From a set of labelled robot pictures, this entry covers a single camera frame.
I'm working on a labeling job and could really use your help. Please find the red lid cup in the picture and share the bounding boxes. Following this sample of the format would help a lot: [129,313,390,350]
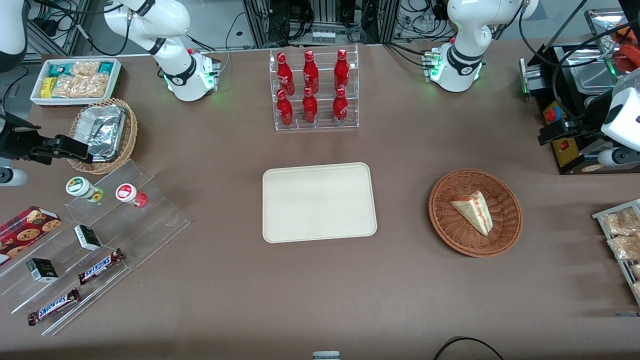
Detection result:
[115,183,149,209]

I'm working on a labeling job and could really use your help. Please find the bagged pastry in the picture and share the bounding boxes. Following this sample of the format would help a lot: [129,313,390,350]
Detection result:
[607,235,640,261]
[602,207,640,237]

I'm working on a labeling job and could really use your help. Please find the green lid cup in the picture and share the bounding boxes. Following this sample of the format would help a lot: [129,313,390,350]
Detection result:
[65,176,105,204]

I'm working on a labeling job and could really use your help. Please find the red cookie box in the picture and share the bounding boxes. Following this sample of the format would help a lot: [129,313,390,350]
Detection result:
[0,205,63,266]

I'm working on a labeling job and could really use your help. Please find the red cola bottle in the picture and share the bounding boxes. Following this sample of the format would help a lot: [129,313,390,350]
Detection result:
[333,48,351,92]
[302,50,320,95]
[276,52,296,97]
[275,89,295,127]
[332,87,350,125]
[301,87,319,125]

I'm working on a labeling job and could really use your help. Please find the white wire rack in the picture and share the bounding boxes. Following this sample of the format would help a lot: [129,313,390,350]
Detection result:
[592,199,640,307]

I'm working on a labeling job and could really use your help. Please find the silver metal box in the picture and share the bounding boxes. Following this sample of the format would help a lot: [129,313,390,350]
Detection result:
[519,57,545,97]

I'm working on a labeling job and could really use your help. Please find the triangular sandwich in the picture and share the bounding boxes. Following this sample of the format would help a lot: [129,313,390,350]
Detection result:
[449,190,494,237]

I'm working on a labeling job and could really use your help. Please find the black food warmer machine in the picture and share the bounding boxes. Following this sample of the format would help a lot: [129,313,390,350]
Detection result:
[530,7,640,176]

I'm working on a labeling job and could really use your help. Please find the aluminium foil container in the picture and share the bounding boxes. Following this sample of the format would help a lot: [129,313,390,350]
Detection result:
[75,104,127,163]

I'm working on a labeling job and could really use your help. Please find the light wicker basket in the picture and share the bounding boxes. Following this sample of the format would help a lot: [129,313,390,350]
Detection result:
[66,98,139,176]

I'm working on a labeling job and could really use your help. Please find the small clear cracker bag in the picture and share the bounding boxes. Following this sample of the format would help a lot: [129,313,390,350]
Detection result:
[69,60,101,77]

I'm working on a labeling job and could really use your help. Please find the clear acrylic bottle rack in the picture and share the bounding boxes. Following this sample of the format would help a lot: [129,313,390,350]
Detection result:
[269,44,360,132]

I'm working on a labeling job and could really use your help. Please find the white snack bin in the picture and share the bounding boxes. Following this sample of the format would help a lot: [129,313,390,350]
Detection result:
[30,57,123,107]

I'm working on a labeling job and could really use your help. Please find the small black box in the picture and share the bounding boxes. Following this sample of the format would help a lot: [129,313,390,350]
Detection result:
[73,224,103,252]
[25,257,60,284]

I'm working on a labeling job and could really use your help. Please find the beige plastic tray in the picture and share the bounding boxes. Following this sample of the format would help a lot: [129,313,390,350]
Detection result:
[262,162,378,244]

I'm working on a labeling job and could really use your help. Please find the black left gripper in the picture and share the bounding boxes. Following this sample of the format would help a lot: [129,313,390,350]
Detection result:
[538,96,610,147]

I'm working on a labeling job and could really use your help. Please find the aluminium frame rack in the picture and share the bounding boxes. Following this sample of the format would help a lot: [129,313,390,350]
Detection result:
[242,0,402,49]

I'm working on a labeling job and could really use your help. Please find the black cable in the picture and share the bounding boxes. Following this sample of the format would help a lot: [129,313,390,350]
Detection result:
[432,336,506,360]

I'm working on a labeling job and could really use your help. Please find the clear acrylic stepped display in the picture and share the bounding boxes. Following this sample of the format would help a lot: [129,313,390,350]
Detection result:
[0,159,192,337]

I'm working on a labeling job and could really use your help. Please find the brown wicker basket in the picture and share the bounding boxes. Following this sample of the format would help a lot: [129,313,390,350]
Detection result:
[428,168,524,258]

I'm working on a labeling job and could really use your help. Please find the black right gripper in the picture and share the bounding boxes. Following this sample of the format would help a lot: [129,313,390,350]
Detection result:
[0,115,95,166]

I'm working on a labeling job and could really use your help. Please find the large clear cracker bag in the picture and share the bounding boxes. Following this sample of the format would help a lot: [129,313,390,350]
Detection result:
[51,73,112,99]

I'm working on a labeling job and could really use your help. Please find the snickers chocolate bar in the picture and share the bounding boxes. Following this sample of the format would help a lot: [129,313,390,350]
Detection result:
[27,287,82,327]
[77,248,126,286]

